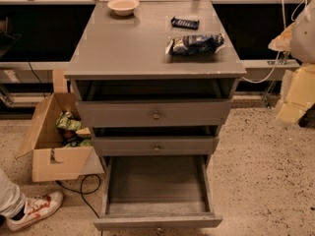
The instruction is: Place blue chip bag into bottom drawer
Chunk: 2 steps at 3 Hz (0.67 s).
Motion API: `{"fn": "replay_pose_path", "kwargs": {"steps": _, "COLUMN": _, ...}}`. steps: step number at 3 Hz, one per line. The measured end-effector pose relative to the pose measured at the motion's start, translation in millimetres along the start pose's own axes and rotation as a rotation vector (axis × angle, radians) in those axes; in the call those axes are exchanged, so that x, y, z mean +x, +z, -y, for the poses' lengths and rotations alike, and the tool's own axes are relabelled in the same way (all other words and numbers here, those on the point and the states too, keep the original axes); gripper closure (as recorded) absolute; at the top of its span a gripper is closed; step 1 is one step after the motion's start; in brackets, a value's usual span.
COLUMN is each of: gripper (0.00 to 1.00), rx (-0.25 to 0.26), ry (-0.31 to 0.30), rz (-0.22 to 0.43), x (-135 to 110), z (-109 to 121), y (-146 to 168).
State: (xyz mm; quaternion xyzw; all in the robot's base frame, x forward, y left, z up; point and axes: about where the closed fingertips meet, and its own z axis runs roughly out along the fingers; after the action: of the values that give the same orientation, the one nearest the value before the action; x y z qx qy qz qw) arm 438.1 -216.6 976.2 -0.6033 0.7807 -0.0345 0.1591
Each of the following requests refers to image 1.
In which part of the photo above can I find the beige bowl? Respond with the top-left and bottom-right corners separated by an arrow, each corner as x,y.
107,0 -> 140,17

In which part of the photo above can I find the grey top drawer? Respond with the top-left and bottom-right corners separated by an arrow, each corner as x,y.
76,100 -> 231,128

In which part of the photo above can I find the grey middle drawer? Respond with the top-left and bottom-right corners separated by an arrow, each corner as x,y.
94,136 -> 219,156

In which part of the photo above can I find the blue chip bag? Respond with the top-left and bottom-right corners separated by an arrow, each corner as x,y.
165,33 -> 224,56

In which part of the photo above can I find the black floor cable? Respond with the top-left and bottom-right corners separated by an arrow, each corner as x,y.
54,173 -> 102,219

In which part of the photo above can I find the grey drawer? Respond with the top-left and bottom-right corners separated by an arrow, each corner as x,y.
76,100 -> 231,128
94,136 -> 219,156

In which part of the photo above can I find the green snack bag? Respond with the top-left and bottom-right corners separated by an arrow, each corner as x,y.
65,139 -> 93,148
56,112 -> 83,131

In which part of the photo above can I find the light trouser leg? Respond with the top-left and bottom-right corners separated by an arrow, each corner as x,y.
0,168 -> 26,218

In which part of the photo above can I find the grey drawer cabinet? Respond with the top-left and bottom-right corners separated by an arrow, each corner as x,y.
65,1 -> 245,143

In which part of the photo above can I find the white red sneaker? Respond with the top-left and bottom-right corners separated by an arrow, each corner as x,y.
7,191 -> 64,232

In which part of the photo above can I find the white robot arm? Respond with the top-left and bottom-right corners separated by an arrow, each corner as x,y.
268,0 -> 315,124

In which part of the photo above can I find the cardboard box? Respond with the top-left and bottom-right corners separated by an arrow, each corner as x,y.
16,92 -> 103,182

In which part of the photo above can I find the open bottom drawer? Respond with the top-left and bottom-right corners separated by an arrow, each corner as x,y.
94,155 -> 222,231

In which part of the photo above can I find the white cable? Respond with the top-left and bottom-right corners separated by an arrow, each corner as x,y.
241,0 -> 309,85

